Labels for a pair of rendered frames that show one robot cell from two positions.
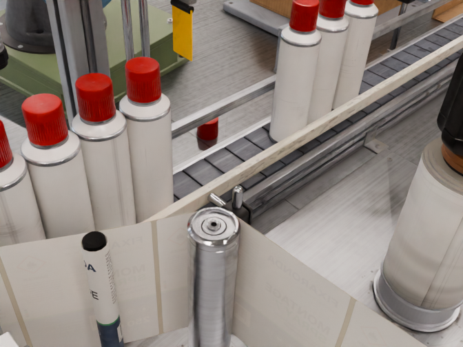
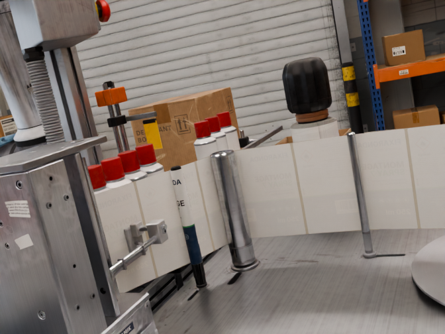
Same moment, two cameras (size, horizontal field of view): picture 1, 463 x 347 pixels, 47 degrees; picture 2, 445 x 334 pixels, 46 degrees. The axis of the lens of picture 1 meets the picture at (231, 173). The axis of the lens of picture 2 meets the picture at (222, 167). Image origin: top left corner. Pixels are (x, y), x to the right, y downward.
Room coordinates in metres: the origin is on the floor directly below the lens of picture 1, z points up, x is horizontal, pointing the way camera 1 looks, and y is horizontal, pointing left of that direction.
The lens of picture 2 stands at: (-0.50, 0.26, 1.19)
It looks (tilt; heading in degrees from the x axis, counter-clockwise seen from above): 11 degrees down; 342
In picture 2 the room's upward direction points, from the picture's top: 12 degrees counter-clockwise
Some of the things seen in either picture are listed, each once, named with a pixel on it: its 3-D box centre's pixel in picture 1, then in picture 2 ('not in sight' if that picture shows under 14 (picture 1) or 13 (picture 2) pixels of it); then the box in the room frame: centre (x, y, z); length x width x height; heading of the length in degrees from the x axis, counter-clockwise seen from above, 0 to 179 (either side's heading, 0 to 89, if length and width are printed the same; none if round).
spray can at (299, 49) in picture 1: (295, 74); (210, 166); (0.62, -0.08, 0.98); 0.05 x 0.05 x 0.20
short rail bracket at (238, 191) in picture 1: (235, 224); not in sight; (0.43, -0.01, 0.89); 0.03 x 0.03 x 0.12; 46
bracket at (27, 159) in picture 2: not in sight; (31, 156); (0.12, 0.27, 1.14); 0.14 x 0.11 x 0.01; 136
